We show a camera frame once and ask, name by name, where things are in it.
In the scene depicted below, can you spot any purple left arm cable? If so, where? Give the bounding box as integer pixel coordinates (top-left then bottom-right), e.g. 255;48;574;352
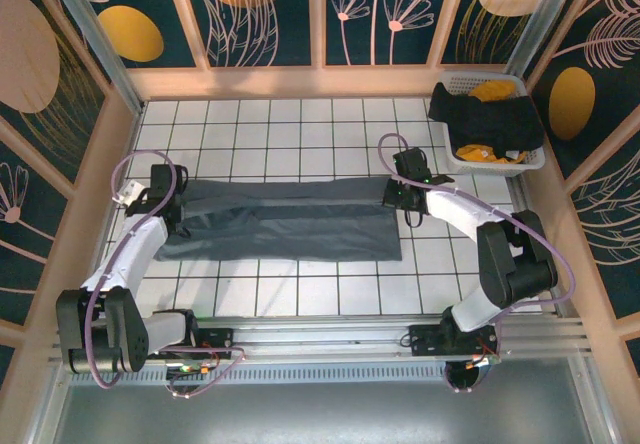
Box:
83;149;247;399

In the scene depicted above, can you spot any black t-shirt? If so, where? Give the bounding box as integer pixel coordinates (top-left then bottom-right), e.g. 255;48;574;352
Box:
426;82;546;163

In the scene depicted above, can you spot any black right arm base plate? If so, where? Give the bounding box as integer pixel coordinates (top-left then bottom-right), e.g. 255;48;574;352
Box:
407;321;501;361

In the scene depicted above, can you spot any aluminium corner post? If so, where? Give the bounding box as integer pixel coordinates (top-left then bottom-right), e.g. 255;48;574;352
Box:
503;0;587;81
42;0;150;114

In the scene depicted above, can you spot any perforated metal cable duct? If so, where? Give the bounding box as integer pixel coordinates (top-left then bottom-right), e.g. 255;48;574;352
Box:
69;365;454;386

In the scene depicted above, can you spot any white plastic laundry basket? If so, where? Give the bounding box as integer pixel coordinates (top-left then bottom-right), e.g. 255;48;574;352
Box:
429;71;547;180

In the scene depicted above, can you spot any small circuit board with wires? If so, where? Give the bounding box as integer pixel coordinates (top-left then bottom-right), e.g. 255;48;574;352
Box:
462;351;503;372
166;358;222;381

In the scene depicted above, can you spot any aluminium rail beam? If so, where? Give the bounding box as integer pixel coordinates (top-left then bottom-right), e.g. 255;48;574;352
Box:
49;313;592;366

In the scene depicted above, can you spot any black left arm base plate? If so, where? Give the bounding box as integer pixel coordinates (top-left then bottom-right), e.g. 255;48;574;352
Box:
197;327;237;361

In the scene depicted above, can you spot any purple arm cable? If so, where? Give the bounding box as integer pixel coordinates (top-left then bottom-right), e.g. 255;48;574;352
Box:
377;133;577;395
83;149;247;399

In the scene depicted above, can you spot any floral wall with big beige circle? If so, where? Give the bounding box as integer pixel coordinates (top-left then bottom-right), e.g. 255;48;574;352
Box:
0;0;147;444

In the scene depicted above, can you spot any grey t-shirt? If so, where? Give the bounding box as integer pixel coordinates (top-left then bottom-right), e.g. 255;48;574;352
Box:
153;176;404;264

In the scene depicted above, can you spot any yellow t-shirt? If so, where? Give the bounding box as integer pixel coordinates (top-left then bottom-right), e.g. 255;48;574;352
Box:
457;79;532;166

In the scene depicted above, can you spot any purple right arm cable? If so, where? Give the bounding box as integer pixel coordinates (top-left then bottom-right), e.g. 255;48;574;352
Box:
377;133;577;395

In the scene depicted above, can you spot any floral wall with pink feather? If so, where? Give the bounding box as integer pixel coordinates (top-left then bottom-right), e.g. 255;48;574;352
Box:
519;0;640;444

